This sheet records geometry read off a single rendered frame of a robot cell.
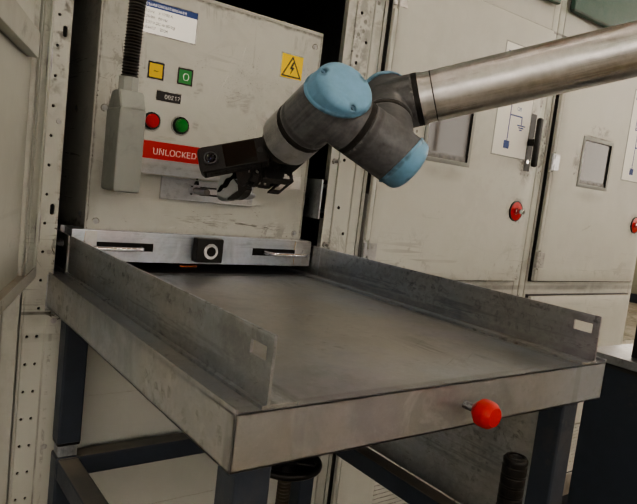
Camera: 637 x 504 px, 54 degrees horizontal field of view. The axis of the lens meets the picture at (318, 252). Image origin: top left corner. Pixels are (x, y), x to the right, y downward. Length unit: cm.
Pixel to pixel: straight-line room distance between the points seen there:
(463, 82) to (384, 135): 19
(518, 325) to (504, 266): 85
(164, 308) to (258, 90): 70
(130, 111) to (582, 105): 144
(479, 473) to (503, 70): 67
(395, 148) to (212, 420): 51
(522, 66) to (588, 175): 117
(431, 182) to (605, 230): 87
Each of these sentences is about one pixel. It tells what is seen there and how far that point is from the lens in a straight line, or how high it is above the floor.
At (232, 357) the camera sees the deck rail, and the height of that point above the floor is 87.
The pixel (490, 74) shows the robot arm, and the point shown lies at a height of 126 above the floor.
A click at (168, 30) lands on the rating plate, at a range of 129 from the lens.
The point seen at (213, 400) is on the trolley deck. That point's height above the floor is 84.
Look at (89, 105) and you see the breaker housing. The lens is 125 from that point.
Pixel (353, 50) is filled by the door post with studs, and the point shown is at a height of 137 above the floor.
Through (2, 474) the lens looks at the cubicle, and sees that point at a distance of 128.
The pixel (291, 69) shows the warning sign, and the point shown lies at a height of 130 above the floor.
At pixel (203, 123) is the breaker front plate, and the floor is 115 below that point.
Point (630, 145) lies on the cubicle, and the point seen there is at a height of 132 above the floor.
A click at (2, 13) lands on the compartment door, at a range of 85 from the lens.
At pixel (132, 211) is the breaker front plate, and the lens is 125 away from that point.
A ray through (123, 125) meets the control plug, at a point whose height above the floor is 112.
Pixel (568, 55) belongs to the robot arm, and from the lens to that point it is 108.
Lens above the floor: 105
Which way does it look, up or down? 6 degrees down
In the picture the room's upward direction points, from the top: 7 degrees clockwise
